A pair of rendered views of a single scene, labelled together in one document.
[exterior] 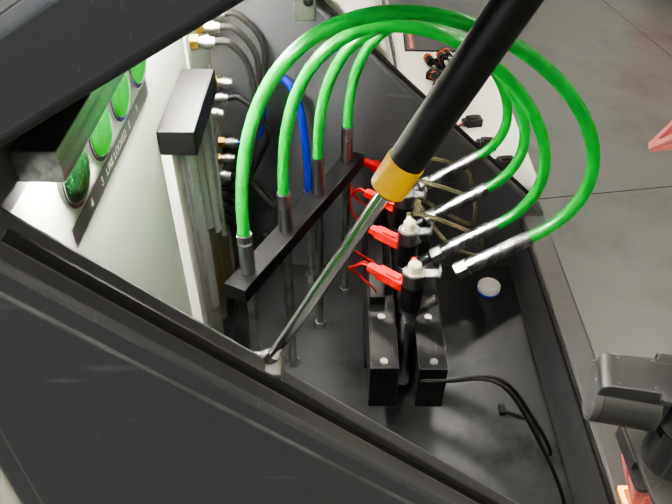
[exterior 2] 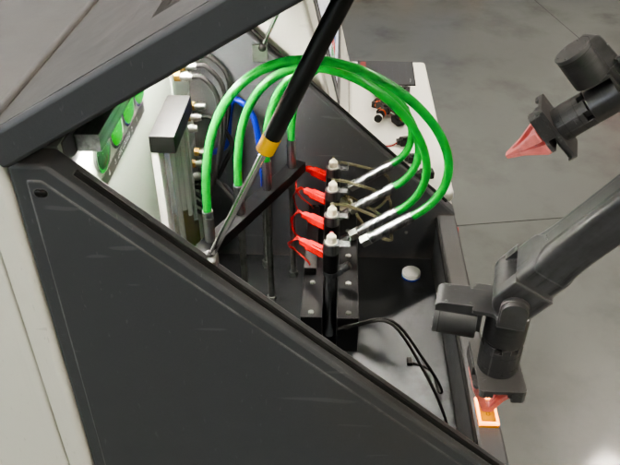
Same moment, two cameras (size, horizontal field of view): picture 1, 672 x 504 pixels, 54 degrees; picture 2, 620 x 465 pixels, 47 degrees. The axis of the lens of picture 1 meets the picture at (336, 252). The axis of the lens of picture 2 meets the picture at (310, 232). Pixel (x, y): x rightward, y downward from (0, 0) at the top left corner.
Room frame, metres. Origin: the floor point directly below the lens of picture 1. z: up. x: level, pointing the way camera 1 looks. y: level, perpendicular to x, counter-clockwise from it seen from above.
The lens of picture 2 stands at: (-0.35, -0.09, 1.81)
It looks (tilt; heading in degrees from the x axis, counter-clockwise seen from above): 36 degrees down; 2
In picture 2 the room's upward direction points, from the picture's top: straight up
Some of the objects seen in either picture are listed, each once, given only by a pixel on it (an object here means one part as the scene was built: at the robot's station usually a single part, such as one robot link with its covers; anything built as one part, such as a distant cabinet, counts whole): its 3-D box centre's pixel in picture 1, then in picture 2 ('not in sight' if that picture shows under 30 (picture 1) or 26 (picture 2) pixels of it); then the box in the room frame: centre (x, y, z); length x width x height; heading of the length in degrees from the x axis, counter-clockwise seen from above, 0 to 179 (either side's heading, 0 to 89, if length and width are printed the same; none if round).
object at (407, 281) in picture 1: (416, 330); (336, 290); (0.58, -0.11, 1.00); 0.05 x 0.03 x 0.21; 90
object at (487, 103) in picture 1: (452, 95); (392, 120); (1.28, -0.25, 0.97); 0.70 x 0.22 x 0.03; 0
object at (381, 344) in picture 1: (397, 312); (330, 285); (0.70, -0.09, 0.91); 0.34 x 0.10 x 0.15; 0
